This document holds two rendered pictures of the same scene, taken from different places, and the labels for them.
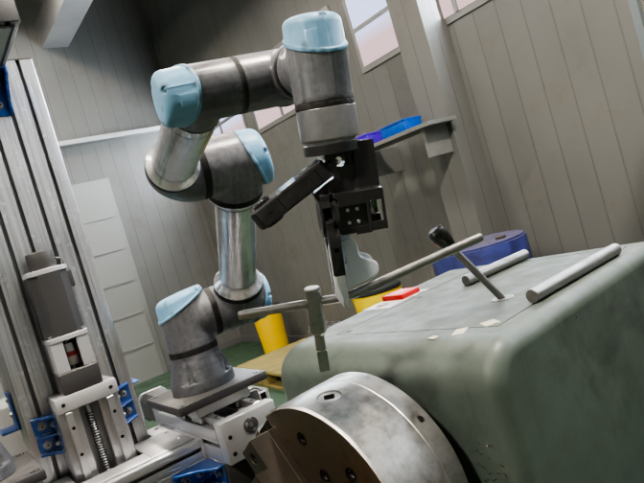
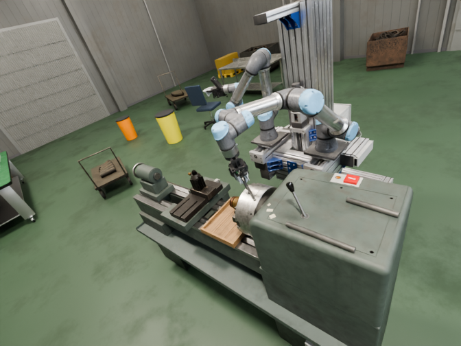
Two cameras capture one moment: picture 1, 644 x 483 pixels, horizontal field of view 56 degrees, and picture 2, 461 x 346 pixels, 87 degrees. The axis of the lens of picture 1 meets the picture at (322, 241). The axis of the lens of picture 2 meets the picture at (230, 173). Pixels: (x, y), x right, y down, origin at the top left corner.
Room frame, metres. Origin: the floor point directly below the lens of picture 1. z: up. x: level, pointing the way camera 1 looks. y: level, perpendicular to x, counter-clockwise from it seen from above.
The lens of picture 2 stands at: (0.71, -1.02, 2.07)
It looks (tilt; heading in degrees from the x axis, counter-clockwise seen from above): 32 degrees down; 88
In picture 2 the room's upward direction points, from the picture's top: 17 degrees counter-clockwise
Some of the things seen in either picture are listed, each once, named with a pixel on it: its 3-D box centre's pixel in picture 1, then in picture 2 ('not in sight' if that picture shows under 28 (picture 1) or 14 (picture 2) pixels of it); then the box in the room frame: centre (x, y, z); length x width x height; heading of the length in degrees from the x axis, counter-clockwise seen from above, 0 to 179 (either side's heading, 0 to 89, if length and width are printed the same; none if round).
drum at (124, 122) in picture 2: not in sight; (127, 128); (-1.36, 5.47, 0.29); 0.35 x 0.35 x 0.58
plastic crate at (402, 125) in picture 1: (401, 127); not in sight; (4.80, -0.85, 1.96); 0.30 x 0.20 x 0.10; 34
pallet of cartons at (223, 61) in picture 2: not in sight; (231, 64); (2.39, 9.76, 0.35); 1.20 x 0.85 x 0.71; 34
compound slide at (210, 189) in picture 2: not in sight; (203, 190); (0.51, 0.56, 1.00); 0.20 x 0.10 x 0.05; 131
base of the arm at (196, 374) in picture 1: (198, 365); (326, 141); (1.44, 0.37, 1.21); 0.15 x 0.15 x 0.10
